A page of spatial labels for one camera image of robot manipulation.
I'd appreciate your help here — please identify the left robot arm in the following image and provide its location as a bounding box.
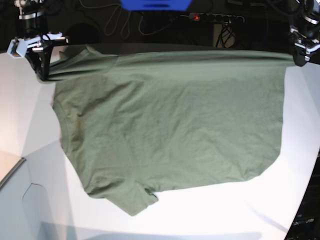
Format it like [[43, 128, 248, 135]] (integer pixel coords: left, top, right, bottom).
[[290, 0, 320, 67]]

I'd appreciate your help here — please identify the blue plastic bin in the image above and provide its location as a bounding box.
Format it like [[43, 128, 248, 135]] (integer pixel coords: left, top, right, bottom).
[[120, 0, 192, 11]]

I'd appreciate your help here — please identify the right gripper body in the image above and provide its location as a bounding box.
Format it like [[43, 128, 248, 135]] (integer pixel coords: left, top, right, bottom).
[[19, 17, 53, 39]]

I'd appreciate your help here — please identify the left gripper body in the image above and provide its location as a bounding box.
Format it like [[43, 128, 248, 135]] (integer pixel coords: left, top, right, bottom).
[[289, 19, 320, 57]]

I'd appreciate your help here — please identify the black power strip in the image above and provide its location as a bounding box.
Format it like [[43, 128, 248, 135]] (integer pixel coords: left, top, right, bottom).
[[188, 12, 245, 24]]

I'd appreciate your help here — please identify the green t-shirt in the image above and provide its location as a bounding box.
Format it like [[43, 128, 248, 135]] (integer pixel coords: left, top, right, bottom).
[[44, 46, 294, 216]]

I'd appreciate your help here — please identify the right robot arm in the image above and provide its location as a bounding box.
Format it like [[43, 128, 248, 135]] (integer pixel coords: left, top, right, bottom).
[[10, 0, 54, 82]]

